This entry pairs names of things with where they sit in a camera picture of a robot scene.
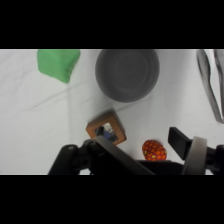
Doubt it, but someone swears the grey bowl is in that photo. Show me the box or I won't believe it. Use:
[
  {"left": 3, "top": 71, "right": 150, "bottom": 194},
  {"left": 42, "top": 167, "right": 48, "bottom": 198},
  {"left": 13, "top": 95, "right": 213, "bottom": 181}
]
[{"left": 94, "top": 49, "right": 161, "bottom": 103}]

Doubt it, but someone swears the orange patterned ball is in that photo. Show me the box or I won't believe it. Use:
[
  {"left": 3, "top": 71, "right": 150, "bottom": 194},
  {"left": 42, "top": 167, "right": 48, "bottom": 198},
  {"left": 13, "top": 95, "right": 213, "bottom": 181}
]
[{"left": 141, "top": 139, "right": 168, "bottom": 162}]

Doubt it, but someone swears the green foam block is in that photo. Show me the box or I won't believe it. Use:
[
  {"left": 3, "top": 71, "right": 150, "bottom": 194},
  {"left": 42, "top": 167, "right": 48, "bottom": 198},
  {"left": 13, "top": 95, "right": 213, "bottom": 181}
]
[{"left": 36, "top": 49, "right": 82, "bottom": 84}]

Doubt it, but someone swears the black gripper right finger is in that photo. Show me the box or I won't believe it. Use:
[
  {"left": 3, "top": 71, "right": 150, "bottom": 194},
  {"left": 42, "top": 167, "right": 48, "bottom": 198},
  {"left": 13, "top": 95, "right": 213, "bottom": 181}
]
[{"left": 167, "top": 126, "right": 224, "bottom": 176}]

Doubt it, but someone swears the square wooden picture block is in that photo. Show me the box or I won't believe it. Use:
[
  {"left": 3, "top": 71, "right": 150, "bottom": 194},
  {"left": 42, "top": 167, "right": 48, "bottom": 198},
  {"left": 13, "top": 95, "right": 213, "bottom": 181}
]
[{"left": 85, "top": 110, "right": 128, "bottom": 147}]

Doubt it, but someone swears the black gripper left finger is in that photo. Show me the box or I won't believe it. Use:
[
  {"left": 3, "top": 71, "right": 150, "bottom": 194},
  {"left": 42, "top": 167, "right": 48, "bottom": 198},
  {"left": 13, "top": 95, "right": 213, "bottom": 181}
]
[{"left": 48, "top": 134, "right": 156, "bottom": 176}]

